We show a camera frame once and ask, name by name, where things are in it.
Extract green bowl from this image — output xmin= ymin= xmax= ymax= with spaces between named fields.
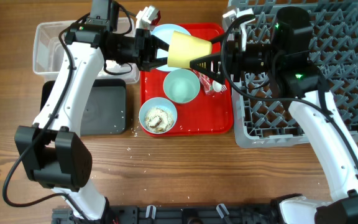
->
xmin=163 ymin=69 xmax=201 ymax=104

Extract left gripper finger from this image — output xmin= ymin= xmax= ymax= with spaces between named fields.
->
xmin=150 ymin=35 xmax=170 ymax=52
xmin=141 ymin=57 xmax=167 ymax=71

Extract rice and food scraps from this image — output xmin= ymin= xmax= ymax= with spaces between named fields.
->
xmin=145 ymin=107 xmax=175 ymax=133

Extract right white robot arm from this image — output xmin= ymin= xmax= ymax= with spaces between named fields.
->
xmin=190 ymin=6 xmax=358 ymax=223

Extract black plastic tray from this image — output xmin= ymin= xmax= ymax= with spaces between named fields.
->
xmin=48 ymin=79 xmax=126 ymax=136

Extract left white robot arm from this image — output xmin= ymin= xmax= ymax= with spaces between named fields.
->
xmin=14 ymin=1 xmax=169 ymax=223

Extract crumpled white tissue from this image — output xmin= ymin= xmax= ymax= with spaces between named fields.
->
xmin=106 ymin=60 xmax=131 ymax=73

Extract red serving tray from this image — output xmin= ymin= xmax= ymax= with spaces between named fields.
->
xmin=139 ymin=22 xmax=234 ymax=138

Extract light blue rice bowl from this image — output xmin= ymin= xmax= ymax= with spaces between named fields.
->
xmin=139 ymin=97 xmax=178 ymax=134

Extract clear plastic bin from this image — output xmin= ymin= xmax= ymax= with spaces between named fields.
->
xmin=32 ymin=21 xmax=140 ymax=84

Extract yellow plastic cup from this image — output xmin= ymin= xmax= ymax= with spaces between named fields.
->
xmin=167 ymin=31 xmax=213 ymax=68

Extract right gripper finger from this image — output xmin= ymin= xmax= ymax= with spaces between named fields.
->
xmin=210 ymin=33 xmax=228 ymax=44
xmin=190 ymin=53 xmax=223 ymax=82

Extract light blue plate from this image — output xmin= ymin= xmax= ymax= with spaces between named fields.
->
xmin=152 ymin=24 xmax=191 ymax=72

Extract grey dishwasher rack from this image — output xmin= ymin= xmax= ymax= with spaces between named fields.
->
xmin=228 ymin=1 xmax=358 ymax=148

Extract red snack wrapper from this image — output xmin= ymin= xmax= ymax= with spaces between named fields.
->
xmin=193 ymin=70 xmax=214 ymax=95

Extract white plastic fork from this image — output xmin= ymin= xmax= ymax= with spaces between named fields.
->
xmin=221 ymin=85 xmax=227 ymax=92

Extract black mounting rail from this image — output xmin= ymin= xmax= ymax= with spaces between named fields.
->
xmin=51 ymin=203 xmax=328 ymax=224

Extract white plastic spoon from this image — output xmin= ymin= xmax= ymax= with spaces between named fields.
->
xmin=212 ymin=80 xmax=223 ymax=92

